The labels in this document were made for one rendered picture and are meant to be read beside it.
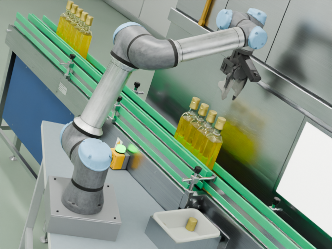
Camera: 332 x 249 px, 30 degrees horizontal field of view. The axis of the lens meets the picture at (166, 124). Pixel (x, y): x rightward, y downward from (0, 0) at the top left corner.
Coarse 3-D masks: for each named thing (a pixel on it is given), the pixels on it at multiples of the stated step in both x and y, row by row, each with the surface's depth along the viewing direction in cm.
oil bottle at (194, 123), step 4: (192, 120) 257; (196, 120) 256; (192, 124) 257; (196, 124) 255; (200, 124) 255; (204, 124) 257; (188, 128) 259; (192, 128) 257; (196, 128) 255; (188, 132) 259; (192, 132) 257; (184, 136) 261; (188, 136) 259; (192, 136) 257; (184, 140) 261; (188, 140) 259; (192, 140) 257; (184, 144) 261; (188, 144) 259; (188, 148) 259
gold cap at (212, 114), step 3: (210, 111) 250; (213, 111) 251; (210, 114) 250; (213, 114) 249; (216, 114) 250; (207, 117) 251; (210, 117) 250; (213, 117) 250; (207, 120) 251; (210, 120) 250; (213, 120) 251
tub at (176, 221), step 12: (156, 216) 227; (168, 216) 233; (180, 216) 237; (192, 216) 241; (204, 216) 237; (168, 228) 236; (180, 228) 238; (204, 228) 236; (216, 228) 232; (180, 240) 218; (192, 240) 221
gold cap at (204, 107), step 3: (201, 105) 254; (204, 105) 254; (207, 105) 255; (201, 108) 254; (204, 108) 254; (207, 108) 254; (201, 111) 254; (204, 111) 254; (201, 114) 255; (204, 114) 255
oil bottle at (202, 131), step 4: (200, 128) 253; (204, 128) 251; (208, 128) 252; (196, 132) 254; (200, 132) 252; (204, 132) 251; (208, 132) 251; (196, 136) 254; (200, 136) 252; (204, 136) 251; (196, 140) 254; (200, 140) 253; (192, 144) 256; (196, 144) 254; (200, 144) 253; (192, 148) 256; (196, 148) 254; (200, 148) 253; (192, 152) 256; (196, 152) 254; (196, 156) 255
